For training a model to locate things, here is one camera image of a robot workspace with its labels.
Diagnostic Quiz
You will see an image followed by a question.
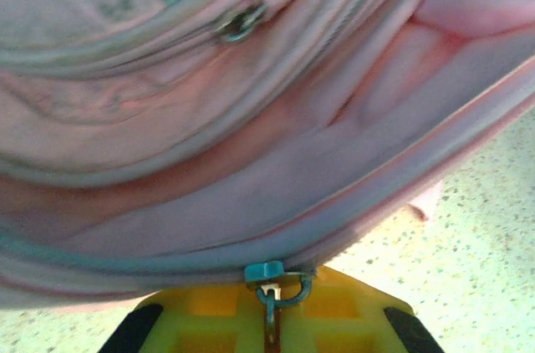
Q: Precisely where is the pink student backpack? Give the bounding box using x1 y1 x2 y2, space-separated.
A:
0 0 535 315

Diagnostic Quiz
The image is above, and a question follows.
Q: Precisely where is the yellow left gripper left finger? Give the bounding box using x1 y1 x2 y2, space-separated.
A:
98 284 271 353

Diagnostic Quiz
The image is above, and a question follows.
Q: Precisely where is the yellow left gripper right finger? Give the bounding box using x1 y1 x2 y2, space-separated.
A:
273 264 441 353

